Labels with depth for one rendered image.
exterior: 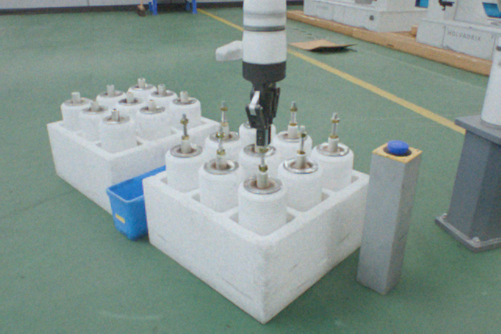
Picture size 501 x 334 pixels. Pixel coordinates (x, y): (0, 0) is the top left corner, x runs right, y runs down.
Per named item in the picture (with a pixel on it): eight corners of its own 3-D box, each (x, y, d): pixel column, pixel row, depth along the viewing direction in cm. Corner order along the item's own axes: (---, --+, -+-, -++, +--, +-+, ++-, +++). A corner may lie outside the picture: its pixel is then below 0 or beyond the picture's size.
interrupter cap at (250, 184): (257, 199, 79) (257, 196, 78) (236, 184, 85) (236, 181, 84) (290, 189, 83) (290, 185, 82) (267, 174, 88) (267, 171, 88)
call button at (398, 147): (392, 147, 85) (393, 138, 85) (411, 152, 83) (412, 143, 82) (382, 153, 83) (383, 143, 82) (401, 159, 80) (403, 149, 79)
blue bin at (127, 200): (196, 188, 134) (194, 153, 130) (220, 200, 128) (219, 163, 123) (109, 228, 114) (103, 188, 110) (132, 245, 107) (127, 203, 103)
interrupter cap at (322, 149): (330, 142, 104) (330, 139, 104) (355, 152, 99) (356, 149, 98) (308, 150, 100) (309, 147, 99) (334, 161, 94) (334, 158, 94)
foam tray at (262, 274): (256, 189, 134) (256, 135, 127) (367, 240, 109) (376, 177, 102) (149, 242, 108) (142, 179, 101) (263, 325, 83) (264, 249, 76)
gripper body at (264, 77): (278, 62, 69) (277, 117, 72) (292, 52, 76) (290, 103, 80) (234, 59, 71) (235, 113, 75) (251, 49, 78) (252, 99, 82)
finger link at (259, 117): (245, 102, 72) (253, 120, 77) (242, 110, 71) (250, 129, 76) (261, 103, 71) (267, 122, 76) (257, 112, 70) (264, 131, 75)
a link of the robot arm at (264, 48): (233, 52, 80) (232, 17, 77) (292, 55, 77) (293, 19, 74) (213, 62, 72) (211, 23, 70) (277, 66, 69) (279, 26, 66)
